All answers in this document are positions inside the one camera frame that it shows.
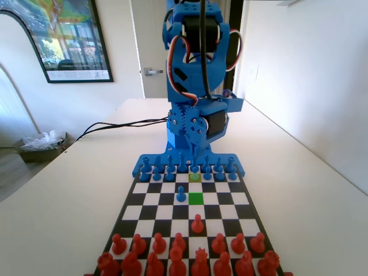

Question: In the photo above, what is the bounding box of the chessboard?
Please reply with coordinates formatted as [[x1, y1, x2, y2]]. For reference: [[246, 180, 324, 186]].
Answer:
[[86, 166, 285, 276]]

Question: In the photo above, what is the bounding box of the red chess pawn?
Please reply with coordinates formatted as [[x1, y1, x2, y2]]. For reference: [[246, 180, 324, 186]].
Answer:
[[211, 232, 227, 254], [171, 232, 187, 251], [191, 214, 205, 233], [249, 232, 266, 254], [152, 232, 167, 255], [231, 232, 246, 254], [111, 233, 127, 255], [131, 233, 147, 255]]

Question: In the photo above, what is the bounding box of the red chess queen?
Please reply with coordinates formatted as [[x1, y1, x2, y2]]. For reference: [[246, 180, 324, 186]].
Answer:
[[190, 247, 210, 276]]

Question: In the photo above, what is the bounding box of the red chess bishop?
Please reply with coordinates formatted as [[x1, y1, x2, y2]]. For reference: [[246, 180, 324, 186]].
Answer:
[[145, 251, 166, 276], [213, 251, 233, 276]]

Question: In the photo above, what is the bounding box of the red chess rook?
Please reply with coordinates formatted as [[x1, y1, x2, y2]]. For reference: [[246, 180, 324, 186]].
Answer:
[[97, 252, 121, 276], [256, 250, 281, 276]]

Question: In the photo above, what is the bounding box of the black framed poster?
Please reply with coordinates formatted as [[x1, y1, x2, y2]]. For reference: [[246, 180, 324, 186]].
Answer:
[[0, 0, 114, 85]]

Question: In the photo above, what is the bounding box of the clear plastic wrap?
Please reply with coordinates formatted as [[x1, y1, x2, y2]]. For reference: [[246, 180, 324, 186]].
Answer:
[[21, 129, 66, 152]]

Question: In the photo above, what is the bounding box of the brown cardboard box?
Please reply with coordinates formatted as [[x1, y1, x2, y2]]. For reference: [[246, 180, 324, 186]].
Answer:
[[14, 131, 76, 164]]

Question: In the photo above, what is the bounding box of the black power cable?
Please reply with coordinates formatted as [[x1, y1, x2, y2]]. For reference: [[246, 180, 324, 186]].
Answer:
[[75, 114, 170, 141], [83, 120, 169, 136]]

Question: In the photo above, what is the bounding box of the blue wrist camera housing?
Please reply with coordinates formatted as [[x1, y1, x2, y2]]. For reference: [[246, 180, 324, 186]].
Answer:
[[211, 91, 244, 113]]

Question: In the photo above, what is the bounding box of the silver door handle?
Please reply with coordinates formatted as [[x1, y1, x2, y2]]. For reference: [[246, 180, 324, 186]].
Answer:
[[143, 67, 164, 77]]

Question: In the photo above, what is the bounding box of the red white servo wire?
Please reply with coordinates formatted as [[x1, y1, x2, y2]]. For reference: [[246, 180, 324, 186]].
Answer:
[[167, 34, 200, 108], [225, 28, 243, 72]]

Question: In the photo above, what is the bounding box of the black camera cable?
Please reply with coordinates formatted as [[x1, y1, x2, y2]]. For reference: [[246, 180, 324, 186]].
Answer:
[[200, 0, 215, 100]]

